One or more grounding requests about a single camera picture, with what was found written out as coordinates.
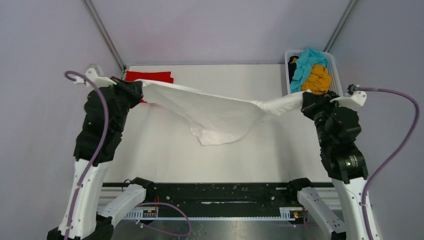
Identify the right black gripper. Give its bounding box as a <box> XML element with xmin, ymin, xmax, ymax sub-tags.
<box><xmin>301</xmin><ymin>90</ymin><xmax>346</xmax><ymax>148</ymax></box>

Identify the white t-shirt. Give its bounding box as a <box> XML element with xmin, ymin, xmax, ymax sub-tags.
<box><xmin>142</xmin><ymin>80</ymin><xmax>303</xmax><ymax>146</ymax></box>

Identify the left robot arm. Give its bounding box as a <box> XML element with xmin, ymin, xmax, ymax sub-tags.
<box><xmin>47</xmin><ymin>77</ymin><xmax>155</xmax><ymax>240</ymax></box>

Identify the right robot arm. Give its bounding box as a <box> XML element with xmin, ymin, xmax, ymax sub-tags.
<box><xmin>285</xmin><ymin>91</ymin><xmax>381</xmax><ymax>240</ymax></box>

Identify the white plastic laundry basket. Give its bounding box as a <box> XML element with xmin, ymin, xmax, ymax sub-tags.
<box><xmin>284</xmin><ymin>49</ymin><xmax>344</xmax><ymax>96</ymax></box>

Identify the folded red t-shirt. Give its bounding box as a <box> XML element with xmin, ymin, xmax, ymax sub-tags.
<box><xmin>124</xmin><ymin>71</ymin><xmax>174</xmax><ymax>97</ymax></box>

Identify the black t-shirt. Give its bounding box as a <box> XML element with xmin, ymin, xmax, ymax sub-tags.
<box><xmin>287</xmin><ymin>55</ymin><xmax>299</xmax><ymax>84</ymax></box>

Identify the teal t-shirt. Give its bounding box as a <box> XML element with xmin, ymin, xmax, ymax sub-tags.
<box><xmin>289</xmin><ymin>47</ymin><xmax>329</xmax><ymax>93</ymax></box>

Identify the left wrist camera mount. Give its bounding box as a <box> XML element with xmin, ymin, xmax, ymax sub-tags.
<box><xmin>74</xmin><ymin>64</ymin><xmax>117</xmax><ymax>90</ymax></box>

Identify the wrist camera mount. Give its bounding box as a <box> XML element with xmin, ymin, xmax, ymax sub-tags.
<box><xmin>74</xmin><ymin>64</ymin><xmax>117</xmax><ymax>90</ymax></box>
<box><xmin>335</xmin><ymin>91</ymin><xmax>367</xmax><ymax>112</ymax></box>

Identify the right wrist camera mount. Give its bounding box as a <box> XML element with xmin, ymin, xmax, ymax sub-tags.
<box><xmin>335</xmin><ymin>91</ymin><xmax>367</xmax><ymax>112</ymax></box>

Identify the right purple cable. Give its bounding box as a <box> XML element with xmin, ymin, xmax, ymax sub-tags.
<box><xmin>346</xmin><ymin>84</ymin><xmax>421</xmax><ymax>240</ymax></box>

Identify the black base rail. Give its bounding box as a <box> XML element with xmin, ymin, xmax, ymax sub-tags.
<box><xmin>98</xmin><ymin>179</ymin><xmax>339</xmax><ymax>221</ymax></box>

